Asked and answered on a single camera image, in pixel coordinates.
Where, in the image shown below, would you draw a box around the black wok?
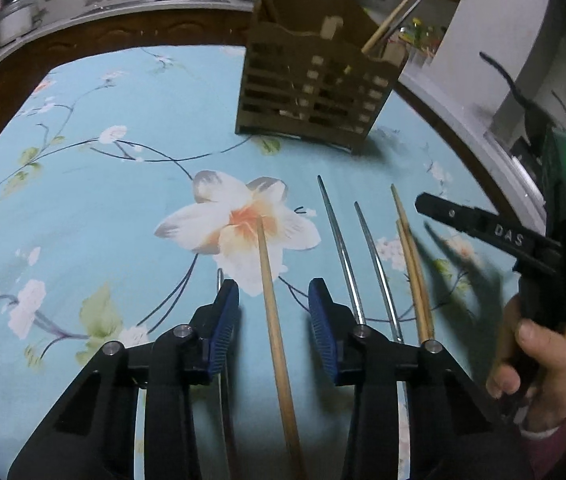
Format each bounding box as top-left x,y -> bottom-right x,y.
479,51 -> 566,133

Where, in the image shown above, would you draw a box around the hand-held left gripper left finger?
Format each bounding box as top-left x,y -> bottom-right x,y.
7,279 -> 241,480

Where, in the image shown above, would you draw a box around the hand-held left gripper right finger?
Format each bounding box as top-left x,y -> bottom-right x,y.
308,277 -> 534,480

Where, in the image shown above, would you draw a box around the yellow capped oil bottle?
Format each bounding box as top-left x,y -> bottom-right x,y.
408,17 -> 428,48

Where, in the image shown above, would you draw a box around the person's right hand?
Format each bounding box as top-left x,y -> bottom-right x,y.
485,292 -> 566,431

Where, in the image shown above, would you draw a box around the gas stove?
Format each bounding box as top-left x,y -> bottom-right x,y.
508,132 -> 551,206

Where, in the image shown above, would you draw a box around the blue floral tablecloth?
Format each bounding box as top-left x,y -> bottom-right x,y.
0,45 -> 554,480

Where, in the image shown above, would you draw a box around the person's right forearm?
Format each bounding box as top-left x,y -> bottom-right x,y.
518,375 -> 566,480

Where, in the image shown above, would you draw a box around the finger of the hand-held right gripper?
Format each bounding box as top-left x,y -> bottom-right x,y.
414,192 -> 561,261

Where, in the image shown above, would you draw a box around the wooden base cabinets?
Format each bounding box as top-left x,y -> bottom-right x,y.
0,7 -> 259,133

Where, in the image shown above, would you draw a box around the white lidded pot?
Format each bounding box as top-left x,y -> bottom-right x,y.
0,0 -> 35,45

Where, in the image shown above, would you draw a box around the wooden utensil holder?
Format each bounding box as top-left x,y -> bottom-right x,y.
234,0 -> 410,156

